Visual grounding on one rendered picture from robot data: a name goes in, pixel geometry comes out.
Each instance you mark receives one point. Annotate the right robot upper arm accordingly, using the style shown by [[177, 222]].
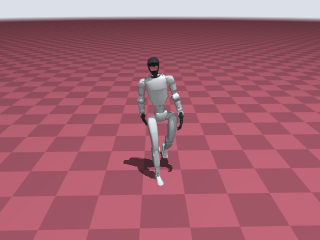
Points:
[[141, 91]]

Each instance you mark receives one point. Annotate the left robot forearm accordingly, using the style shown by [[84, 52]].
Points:
[[178, 106]]

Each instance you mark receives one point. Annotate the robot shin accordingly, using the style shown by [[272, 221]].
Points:
[[156, 161], [167, 145]]

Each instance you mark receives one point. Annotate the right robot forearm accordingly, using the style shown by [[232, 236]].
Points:
[[141, 108]]

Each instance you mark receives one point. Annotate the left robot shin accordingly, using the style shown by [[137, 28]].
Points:
[[167, 145]]

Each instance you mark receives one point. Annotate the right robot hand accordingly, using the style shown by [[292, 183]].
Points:
[[143, 118]]

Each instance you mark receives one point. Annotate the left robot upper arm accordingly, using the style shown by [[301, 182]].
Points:
[[170, 80]]

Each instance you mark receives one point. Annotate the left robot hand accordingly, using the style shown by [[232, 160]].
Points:
[[181, 120]]

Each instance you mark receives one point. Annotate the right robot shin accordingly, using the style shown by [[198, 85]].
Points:
[[156, 161]]

